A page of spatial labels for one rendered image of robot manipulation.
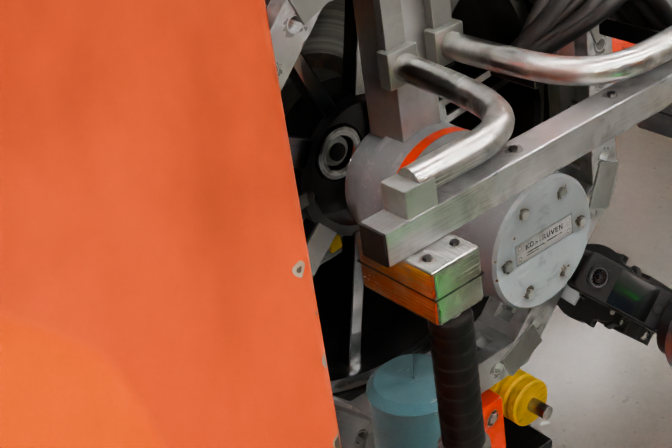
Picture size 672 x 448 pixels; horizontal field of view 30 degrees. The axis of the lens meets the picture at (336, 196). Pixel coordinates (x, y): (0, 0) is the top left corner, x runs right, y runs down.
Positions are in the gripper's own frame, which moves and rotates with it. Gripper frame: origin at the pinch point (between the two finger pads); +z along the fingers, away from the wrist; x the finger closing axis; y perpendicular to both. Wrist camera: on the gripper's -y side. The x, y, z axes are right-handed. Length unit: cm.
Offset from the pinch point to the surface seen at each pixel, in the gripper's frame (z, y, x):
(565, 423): 30, 69, -21
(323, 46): 12.8, -33.8, 9.5
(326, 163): 7.1, -31.1, -1.6
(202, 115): -50, -92, -5
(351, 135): 7.0, -29.7, 2.3
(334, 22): 12.8, -33.9, 12.3
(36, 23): -50, -100, -5
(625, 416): 24, 75, -15
